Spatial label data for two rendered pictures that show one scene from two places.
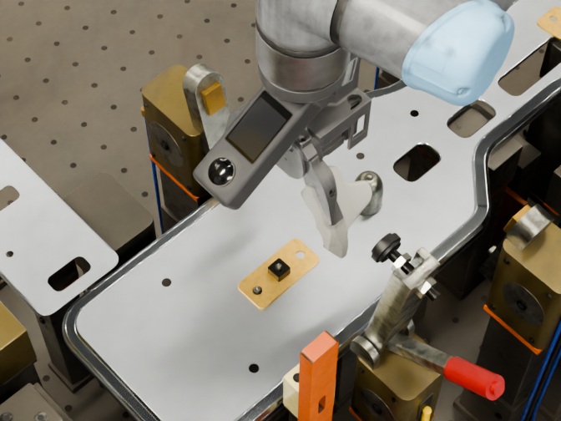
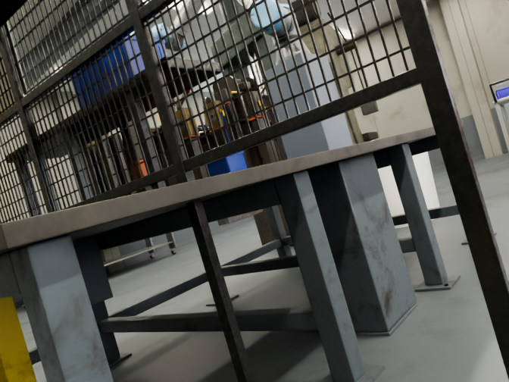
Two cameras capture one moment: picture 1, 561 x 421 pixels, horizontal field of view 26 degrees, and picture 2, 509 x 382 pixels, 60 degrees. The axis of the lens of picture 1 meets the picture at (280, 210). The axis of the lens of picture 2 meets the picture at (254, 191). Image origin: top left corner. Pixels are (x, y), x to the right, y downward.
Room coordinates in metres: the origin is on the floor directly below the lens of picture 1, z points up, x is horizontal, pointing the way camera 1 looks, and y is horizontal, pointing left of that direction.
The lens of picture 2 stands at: (-1.33, 0.05, 0.64)
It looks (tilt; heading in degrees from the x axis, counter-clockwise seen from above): 0 degrees down; 349
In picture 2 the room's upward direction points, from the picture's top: 16 degrees counter-clockwise
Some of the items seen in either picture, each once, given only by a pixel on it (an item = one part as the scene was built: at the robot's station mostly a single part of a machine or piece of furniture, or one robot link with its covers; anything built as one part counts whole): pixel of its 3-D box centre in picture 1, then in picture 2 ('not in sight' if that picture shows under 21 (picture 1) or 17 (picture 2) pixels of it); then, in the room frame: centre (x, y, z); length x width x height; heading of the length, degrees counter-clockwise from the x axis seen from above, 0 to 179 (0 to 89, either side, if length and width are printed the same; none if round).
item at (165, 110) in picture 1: (187, 184); not in sight; (0.82, 0.11, 0.87); 0.12 x 0.07 x 0.35; 43
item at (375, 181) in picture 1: (367, 193); not in sight; (0.70, -0.09, 1.02); 0.03 x 0.03 x 0.07
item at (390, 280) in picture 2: not in sight; (347, 242); (0.39, -0.60, 0.33); 0.31 x 0.31 x 0.66; 38
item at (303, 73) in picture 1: (300, 39); not in sight; (0.64, -0.02, 1.33); 0.08 x 0.08 x 0.05
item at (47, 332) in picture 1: (59, 311); not in sight; (0.66, 0.25, 0.84); 0.05 x 0.05 x 0.29; 43
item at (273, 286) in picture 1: (279, 271); not in sight; (0.62, 0.00, 1.01); 0.08 x 0.04 x 0.01; 134
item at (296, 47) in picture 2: not in sight; (291, 52); (0.39, -0.60, 1.15); 0.15 x 0.15 x 0.10
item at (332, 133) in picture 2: not in sight; (308, 110); (0.39, -0.60, 0.90); 0.20 x 0.20 x 0.40; 38
